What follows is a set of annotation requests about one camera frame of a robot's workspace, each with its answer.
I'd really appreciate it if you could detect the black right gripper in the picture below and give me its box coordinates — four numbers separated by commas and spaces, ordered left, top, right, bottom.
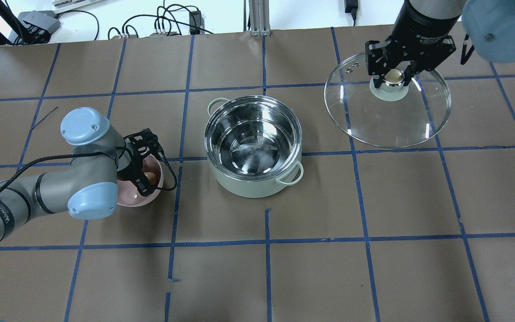
364, 18, 456, 89

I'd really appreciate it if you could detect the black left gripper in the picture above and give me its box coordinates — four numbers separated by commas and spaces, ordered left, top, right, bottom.
117, 129, 165, 196

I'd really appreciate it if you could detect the brown egg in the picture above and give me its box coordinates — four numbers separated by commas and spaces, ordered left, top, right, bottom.
144, 172, 159, 186

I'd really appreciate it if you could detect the glass pot lid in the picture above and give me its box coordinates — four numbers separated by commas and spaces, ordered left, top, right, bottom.
324, 53, 452, 149

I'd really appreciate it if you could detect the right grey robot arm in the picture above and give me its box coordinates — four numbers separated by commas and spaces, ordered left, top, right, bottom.
365, 0, 515, 89

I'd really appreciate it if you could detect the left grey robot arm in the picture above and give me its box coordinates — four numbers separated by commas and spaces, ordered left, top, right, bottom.
0, 107, 167, 242

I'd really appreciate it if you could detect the pale green steel pot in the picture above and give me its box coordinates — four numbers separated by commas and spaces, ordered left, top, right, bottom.
204, 95, 304, 198

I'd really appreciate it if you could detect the pink bowl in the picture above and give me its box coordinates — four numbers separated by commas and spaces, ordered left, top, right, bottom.
116, 155, 164, 208

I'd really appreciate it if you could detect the black power adapter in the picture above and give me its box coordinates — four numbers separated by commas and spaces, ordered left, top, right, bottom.
189, 10, 203, 35

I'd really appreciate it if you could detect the aluminium frame post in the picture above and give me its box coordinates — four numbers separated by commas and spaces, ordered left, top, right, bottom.
246, 0, 271, 37

